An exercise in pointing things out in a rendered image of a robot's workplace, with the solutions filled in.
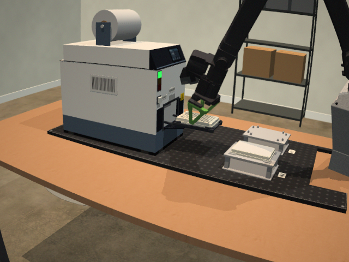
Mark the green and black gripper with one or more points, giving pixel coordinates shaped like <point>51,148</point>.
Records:
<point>211,98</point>

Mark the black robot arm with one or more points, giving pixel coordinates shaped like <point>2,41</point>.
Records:
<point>247,14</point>

